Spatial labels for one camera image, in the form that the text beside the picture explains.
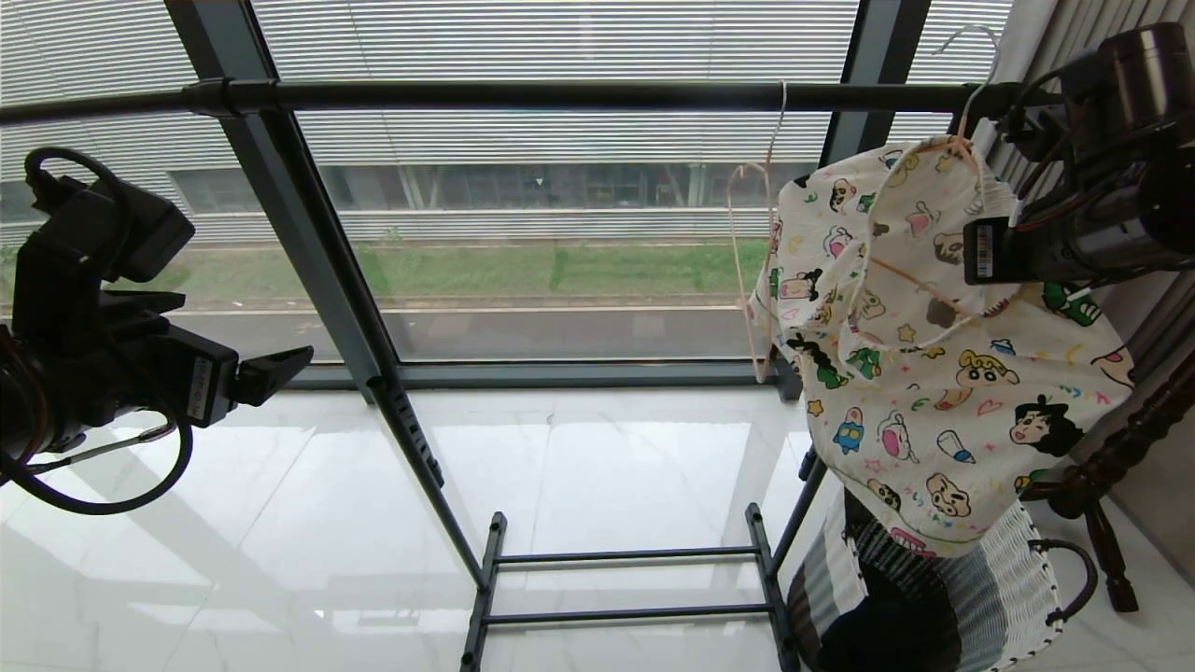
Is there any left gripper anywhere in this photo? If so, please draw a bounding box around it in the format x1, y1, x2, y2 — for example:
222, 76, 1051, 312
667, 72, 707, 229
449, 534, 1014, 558
93, 327, 315, 428

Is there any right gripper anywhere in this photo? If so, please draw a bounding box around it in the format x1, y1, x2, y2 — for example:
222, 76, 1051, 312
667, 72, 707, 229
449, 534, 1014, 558
963, 210, 1135, 286

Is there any pink clothes hanger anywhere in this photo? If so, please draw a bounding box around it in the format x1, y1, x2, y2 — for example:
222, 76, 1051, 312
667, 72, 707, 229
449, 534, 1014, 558
726, 82, 790, 384
864, 25, 1002, 323

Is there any cream printed garment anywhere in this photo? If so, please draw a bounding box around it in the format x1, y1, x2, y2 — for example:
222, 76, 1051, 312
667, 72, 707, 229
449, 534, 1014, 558
750, 135, 1136, 561

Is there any black garment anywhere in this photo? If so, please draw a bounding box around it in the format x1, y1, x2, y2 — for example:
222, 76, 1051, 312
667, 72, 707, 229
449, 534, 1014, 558
820, 597, 964, 672

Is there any white laundry basket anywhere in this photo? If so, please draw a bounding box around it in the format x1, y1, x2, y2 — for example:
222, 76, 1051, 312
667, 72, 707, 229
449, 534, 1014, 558
787, 485, 1100, 672

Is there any black clothes rack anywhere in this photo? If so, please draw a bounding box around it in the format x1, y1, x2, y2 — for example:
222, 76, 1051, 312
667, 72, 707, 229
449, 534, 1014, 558
0, 79, 1065, 672

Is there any window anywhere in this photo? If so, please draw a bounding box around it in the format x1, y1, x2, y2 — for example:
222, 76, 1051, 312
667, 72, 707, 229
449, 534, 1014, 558
0, 0, 1014, 402

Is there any beige curtain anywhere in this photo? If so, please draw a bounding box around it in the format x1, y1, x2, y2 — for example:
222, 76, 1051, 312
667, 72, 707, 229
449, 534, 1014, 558
985, 0, 1195, 374

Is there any dark brown wooden stand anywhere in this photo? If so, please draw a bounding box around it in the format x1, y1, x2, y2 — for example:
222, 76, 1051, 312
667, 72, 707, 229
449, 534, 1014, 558
1018, 350, 1195, 614

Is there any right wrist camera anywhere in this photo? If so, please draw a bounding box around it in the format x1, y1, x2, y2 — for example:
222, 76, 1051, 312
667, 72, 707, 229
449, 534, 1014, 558
1001, 84, 1079, 167

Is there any black cable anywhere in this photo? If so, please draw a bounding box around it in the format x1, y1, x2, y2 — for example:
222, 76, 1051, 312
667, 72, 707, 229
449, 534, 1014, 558
0, 147, 195, 516

